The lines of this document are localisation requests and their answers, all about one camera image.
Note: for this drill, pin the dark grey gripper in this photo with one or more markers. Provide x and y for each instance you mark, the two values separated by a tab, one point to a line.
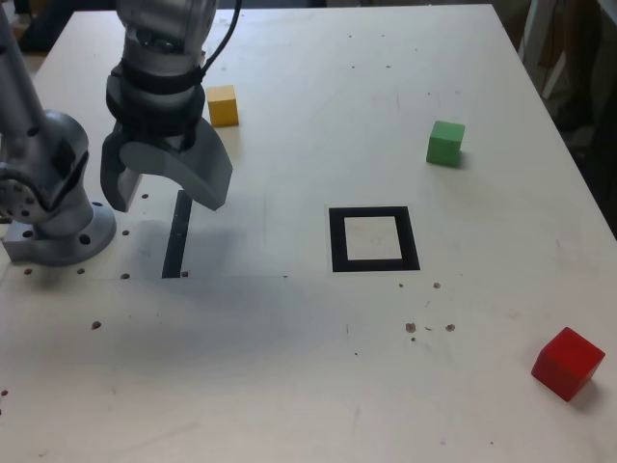
159	135

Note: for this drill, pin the yellow cube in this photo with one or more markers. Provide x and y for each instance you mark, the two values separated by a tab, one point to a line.
222	108

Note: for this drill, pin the red cube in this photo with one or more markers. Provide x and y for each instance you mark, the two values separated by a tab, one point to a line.
566	364

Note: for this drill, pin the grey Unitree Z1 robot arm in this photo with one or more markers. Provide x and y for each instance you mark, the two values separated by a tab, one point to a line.
53	144

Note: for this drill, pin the black tape square outline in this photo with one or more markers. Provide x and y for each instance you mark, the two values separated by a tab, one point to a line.
337	241

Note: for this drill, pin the black tape strip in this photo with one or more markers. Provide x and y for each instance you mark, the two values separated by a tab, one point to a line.
176	236

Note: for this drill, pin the green cube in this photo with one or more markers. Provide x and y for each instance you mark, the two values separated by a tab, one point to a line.
444	144

